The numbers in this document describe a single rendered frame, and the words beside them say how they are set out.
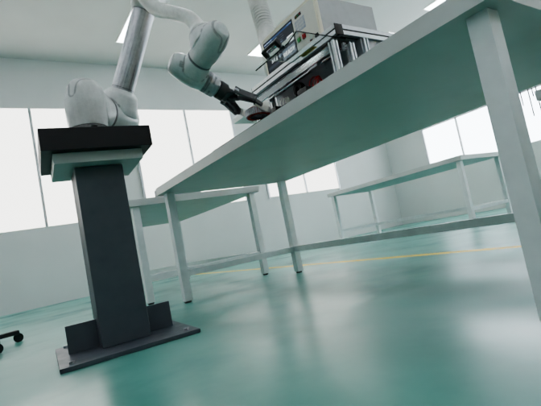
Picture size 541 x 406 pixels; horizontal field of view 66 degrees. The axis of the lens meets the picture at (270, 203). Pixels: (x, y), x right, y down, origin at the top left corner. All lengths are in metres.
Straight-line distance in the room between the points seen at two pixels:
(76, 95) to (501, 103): 1.50
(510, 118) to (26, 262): 5.69
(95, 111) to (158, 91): 5.22
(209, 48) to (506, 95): 1.01
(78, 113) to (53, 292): 4.44
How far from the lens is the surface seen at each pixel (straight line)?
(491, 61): 1.07
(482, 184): 8.62
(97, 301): 1.72
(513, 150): 1.04
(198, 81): 1.72
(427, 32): 1.13
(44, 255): 6.11
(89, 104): 1.86
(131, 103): 2.04
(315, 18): 2.03
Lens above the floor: 0.30
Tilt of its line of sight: 5 degrees up
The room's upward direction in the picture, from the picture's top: 11 degrees counter-clockwise
